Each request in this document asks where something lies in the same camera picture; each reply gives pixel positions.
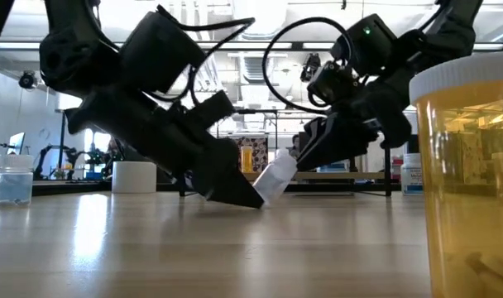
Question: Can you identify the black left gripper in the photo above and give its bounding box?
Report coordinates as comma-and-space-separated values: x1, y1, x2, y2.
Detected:
65, 89, 266, 209

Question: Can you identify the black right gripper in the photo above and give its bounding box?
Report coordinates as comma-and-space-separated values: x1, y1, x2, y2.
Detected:
296, 70, 414, 171

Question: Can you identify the small orange pill bottle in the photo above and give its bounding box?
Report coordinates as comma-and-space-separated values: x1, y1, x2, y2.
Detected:
240, 145, 254, 174

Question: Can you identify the clear bottle with capsules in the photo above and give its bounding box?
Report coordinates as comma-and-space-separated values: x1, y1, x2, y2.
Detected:
252, 148, 299, 207

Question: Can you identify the white melatonin bottle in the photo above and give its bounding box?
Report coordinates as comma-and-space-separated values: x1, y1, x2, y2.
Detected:
400, 152, 424, 196

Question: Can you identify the orange pill bottle white cap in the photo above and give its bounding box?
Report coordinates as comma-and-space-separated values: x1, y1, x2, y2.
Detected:
408, 51, 503, 298

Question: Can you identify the clear bottle white cap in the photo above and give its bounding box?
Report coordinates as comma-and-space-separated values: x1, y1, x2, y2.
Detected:
0, 154, 35, 209

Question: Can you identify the person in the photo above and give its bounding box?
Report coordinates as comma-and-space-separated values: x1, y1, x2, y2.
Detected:
290, 134, 303, 161

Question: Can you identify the brown patterned box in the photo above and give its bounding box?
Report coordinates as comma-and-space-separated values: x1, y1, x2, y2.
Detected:
233, 136, 270, 174

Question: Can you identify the open laptop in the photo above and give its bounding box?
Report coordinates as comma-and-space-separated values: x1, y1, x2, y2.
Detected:
6, 131, 27, 156

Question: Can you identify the wooden shelf black metal frame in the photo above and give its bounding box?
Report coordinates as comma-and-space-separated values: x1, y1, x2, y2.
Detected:
177, 107, 393, 198

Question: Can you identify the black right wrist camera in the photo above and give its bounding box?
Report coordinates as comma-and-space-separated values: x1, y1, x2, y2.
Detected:
306, 60, 362, 107

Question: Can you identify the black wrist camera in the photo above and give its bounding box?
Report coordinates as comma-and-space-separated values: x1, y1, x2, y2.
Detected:
306, 60, 362, 107
188, 89, 237, 127

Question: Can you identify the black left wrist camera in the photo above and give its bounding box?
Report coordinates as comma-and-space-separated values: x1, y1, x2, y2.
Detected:
188, 89, 237, 127

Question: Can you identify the black camera cable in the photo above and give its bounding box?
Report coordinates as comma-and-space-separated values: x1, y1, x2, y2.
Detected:
262, 16, 356, 115
155, 3, 256, 107

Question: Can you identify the black ceiling camera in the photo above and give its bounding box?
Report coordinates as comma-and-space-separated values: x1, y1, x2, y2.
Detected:
18, 70, 38, 90

